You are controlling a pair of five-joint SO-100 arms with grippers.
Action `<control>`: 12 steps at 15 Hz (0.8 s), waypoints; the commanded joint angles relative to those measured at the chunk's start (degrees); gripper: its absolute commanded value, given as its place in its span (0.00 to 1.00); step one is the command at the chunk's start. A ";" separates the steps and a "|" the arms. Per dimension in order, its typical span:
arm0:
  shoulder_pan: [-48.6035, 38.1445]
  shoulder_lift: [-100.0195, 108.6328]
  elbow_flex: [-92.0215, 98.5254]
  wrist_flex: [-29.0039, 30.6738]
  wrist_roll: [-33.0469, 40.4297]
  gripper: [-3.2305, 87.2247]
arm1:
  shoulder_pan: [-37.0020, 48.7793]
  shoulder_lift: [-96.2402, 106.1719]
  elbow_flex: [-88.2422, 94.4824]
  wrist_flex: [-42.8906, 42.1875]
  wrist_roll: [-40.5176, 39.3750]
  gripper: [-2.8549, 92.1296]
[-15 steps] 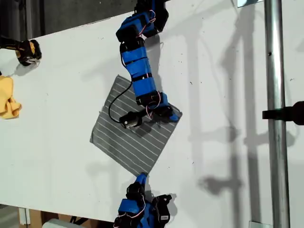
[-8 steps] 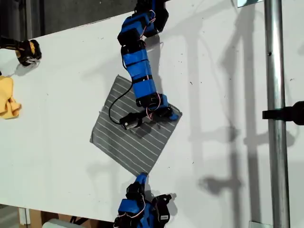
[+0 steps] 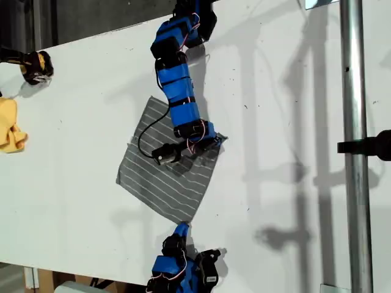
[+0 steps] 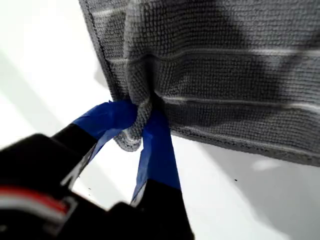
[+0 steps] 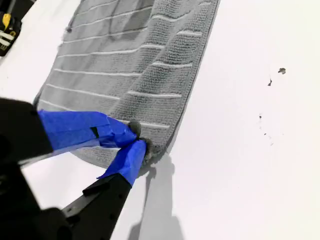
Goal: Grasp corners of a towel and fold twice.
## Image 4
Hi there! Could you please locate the grey striped towel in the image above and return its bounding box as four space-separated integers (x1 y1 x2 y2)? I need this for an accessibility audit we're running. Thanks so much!
78 0 320 168

